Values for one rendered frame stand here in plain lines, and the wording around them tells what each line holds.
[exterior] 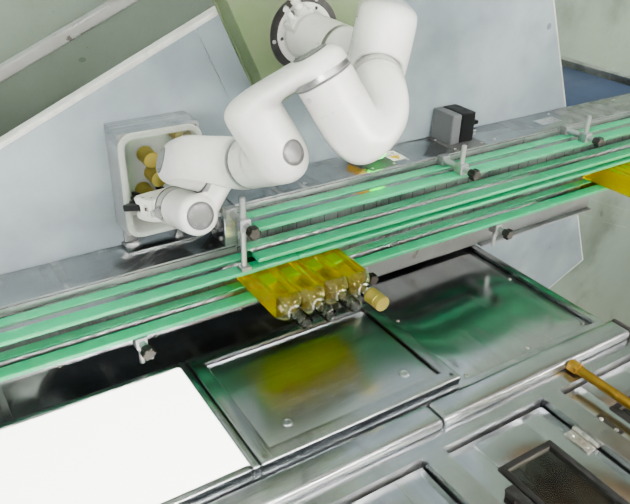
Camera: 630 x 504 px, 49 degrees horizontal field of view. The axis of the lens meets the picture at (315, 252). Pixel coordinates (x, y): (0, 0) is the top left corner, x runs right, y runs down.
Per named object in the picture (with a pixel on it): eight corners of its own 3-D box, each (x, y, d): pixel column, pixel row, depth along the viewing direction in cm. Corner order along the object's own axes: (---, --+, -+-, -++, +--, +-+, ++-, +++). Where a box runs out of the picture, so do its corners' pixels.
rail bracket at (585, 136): (556, 133, 198) (595, 149, 189) (561, 108, 195) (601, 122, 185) (566, 131, 200) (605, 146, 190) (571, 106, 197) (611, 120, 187)
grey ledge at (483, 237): (321, 272, 184) (345, 292, 176) (322, 243, 180) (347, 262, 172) (563, 197, 229) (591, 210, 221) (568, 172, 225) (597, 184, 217)
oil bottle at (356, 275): (301, 260, 166) (352, 303, 150) (301, 239, 163) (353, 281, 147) (321, 254, 168) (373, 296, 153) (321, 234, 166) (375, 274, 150)
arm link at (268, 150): (315, 143, 116) (268, 63, 111) (399, 124, 98) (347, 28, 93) (246, 199, 109) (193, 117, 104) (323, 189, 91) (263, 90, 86)
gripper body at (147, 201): (155, 233, 130) (137, 223, 140) (205, 218, 135) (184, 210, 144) (146, 194, 128) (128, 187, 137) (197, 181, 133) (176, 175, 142)
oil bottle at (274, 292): (234, 278, 157) (282, 326, 142) (234, 257, 154) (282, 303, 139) (256, 272, 160) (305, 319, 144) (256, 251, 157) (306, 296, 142)
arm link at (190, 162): (278, 143, 112) (220, 157, 129) (206, 119, 105) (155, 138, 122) (269, 194, 111) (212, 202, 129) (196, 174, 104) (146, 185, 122)
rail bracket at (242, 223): (223, 256, 152) (250, 282, 143) (220, 186, 144) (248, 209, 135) (235, 253, 154) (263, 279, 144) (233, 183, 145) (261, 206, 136)
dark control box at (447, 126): (429, 135, 189) (450, 145, 183) (432, 107, 185) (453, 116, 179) (451, 131, 193) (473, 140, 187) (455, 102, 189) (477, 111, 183)
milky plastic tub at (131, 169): (116, 223, 149) (129, 240, 143) (102, 123, 138) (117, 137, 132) (191, 206, 158) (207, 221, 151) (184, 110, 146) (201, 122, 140)
